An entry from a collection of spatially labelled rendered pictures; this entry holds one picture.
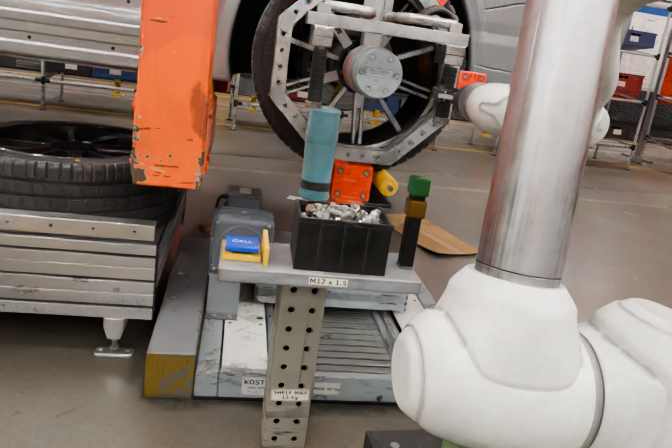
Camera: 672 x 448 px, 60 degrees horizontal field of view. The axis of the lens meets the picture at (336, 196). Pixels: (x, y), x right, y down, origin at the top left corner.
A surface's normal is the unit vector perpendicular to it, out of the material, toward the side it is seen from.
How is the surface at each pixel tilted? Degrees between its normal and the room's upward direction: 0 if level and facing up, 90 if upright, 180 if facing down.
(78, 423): 0
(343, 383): 90
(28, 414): 0
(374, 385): 90
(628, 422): 81
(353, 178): 90
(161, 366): 90
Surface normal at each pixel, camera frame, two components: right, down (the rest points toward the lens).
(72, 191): 0.40, 0.29
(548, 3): -0.74, -0.07
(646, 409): 0.08, 0.09
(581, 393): 0.32, -0.19
